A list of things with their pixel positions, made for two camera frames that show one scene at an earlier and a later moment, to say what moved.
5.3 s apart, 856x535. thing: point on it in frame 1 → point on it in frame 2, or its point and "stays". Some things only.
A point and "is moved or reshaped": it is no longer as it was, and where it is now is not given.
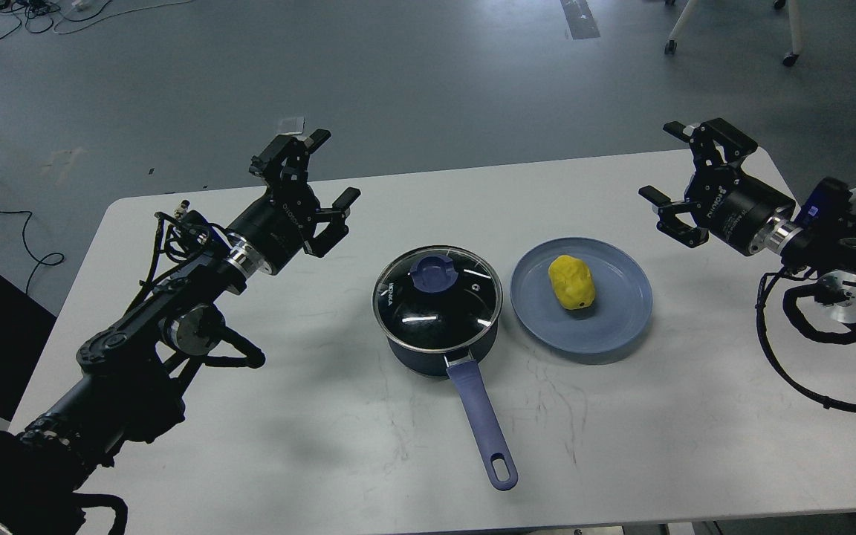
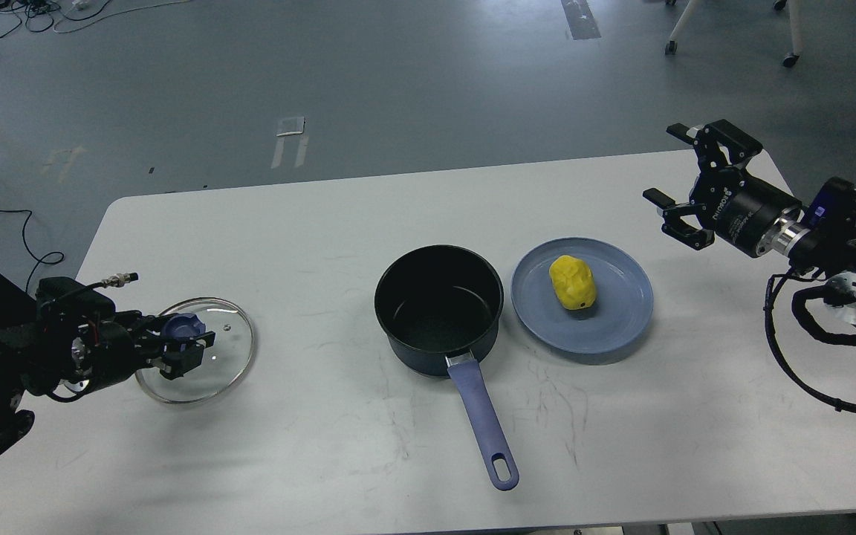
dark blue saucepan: (438, 307) stays
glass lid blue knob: (437, 299) is moved or reshaped
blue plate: (616, 317) stays
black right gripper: (730, 202) stays
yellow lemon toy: (573, 281) stays
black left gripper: (281, 221) → (110, 351)
